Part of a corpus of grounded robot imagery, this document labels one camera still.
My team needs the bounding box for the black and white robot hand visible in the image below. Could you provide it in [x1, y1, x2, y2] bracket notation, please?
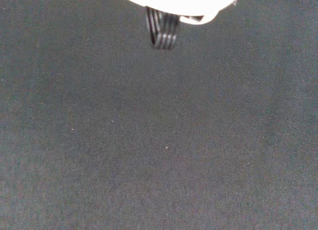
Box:
[113, 0, 244, 51]

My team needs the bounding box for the black bench cloth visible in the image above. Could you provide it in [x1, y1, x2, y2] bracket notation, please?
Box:
[0, 0, 318, 230]

